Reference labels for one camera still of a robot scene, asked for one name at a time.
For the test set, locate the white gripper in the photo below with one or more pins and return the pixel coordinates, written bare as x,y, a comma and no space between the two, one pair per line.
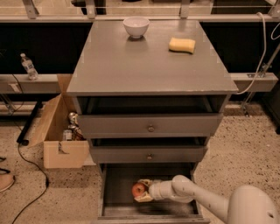
156,191

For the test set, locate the red apple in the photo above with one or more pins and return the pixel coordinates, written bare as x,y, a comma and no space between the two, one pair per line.
138,189

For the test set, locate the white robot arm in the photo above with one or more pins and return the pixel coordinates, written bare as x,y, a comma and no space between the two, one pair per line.
246,205

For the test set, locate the grey bottom drawer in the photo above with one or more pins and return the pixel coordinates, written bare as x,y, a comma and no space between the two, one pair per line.
117,206

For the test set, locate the grey drawer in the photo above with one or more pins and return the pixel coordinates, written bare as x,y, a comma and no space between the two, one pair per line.
147,150
143,116
117,206

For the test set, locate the grey middle drawer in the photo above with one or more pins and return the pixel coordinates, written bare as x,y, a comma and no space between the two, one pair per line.
147,150

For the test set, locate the grey top drawer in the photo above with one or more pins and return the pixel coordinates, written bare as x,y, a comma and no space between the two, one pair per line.
143,116

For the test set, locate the grey drawer cabinet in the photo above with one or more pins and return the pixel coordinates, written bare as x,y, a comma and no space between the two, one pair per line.
112,64

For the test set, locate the metal items in box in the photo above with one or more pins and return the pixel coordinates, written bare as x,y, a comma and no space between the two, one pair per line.
73,131

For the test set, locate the open cardboard box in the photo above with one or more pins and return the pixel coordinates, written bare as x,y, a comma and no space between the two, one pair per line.
58,153

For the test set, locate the yellow sponge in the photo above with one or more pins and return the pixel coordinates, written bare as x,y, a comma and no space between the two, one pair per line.
182,45

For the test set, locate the white ceramic bowl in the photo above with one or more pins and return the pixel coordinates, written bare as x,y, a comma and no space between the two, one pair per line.
136,27

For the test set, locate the clear plastic water bottle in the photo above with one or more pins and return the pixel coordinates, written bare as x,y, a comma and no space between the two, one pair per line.
29,67

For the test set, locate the grey wall rail shelf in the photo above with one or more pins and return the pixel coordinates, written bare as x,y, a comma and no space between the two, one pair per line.
58,83

